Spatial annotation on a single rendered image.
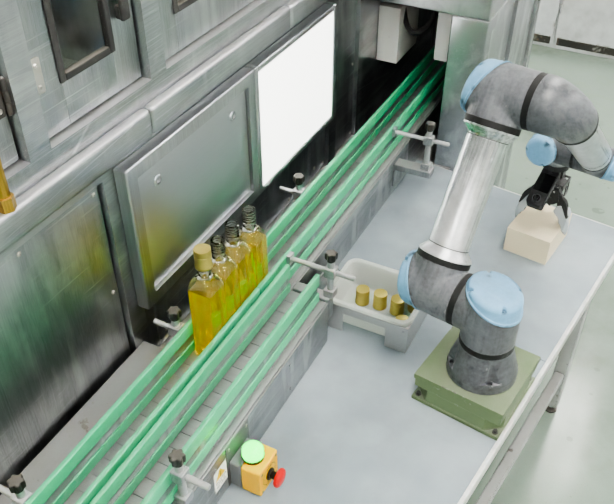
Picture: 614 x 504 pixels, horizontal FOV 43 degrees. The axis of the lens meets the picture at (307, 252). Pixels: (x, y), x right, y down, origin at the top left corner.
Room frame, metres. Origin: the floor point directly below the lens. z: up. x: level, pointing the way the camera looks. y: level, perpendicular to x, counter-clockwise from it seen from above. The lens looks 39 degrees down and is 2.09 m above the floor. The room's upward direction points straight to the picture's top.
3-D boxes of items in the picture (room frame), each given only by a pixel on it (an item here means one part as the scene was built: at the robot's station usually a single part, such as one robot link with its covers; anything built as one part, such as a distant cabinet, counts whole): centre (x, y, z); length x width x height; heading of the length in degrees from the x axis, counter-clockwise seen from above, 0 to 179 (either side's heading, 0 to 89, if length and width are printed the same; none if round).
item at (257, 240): (1.31, 0.12, 0.99); 0.06 x 0.06 x 0.21; 64
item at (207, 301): (1.16, 0.20, 0.99); 0.06 x 0.06 x 0.21; 62
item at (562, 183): (1.72, -0.65, 0.94); 0.09 x 0.08 x 0.12; 145
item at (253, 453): (0.93, 0.11, 0.84); 0.05 x 0.05 x 0.03
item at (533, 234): (1.70, -0.63, 0.79); 0.16 x 0.12 x 0.07; 145
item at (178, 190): (1.59, 0.14, 1.15); 0.90 x 0.03 x 0.34; 153
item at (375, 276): (1.40, -0.17, 0.80); 0.22 x 0.17 x 0.09; 63
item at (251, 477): (0.93, 0.10, 0.79); 0.07 x 0.07 x 0.07; 63
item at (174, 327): (1.16, 0.29, 0.94); 0.07 x 0.04 x 0.13; 63
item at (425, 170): (1.91, -0.32, 0.90); 0.17 x 0.05 x 0.22; 63
